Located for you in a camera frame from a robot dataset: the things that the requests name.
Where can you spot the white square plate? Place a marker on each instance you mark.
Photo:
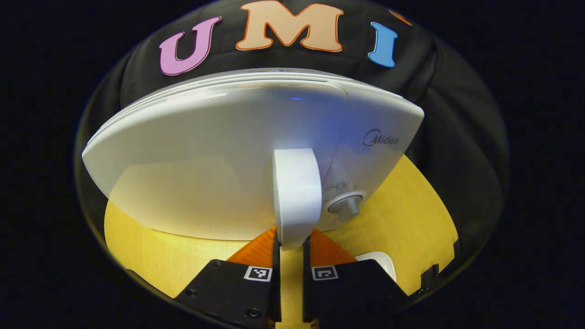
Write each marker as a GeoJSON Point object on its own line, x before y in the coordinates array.
{"type": "Point", "coordinates": [381, 265]}

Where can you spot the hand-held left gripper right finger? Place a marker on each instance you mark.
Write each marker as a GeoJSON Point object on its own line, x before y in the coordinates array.
{"type": "Point", "coordinates": [307, 274]}

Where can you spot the white microwave oven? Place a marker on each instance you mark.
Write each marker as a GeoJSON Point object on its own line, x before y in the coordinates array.
{"type": "Point", "coordinates": [205, 151]}

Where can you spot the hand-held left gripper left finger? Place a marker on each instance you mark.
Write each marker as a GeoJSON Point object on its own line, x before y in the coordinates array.
{"type": "Point", "coordinates": [276, 274]}

